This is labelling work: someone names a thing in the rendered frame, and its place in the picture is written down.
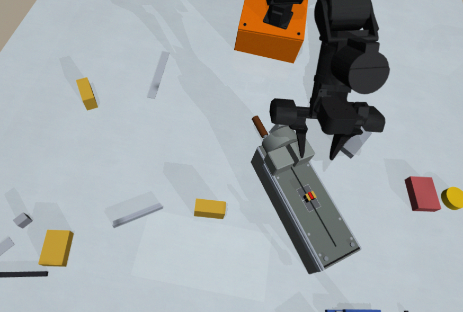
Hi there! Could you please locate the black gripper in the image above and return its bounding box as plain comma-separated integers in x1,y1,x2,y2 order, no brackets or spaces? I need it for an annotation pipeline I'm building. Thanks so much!
270,72,386,161

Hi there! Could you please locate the yellow short cylinder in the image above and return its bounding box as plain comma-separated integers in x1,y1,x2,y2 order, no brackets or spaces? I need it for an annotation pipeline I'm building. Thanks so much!
441,187,463,210

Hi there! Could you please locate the red rectangular block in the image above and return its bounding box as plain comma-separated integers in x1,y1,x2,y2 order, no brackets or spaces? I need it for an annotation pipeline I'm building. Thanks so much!
404,176,441,212

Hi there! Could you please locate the yellow rectangular block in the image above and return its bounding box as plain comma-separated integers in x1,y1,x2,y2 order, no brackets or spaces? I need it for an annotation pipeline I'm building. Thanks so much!
38,230,74,266
194,199,226,219
76,78,98,110

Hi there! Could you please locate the black flat bar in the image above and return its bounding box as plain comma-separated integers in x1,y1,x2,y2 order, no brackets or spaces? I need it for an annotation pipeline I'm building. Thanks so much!
0,271,48,278

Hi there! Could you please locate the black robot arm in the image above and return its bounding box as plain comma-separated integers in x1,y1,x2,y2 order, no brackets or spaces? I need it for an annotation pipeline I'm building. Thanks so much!
263,0,390,135

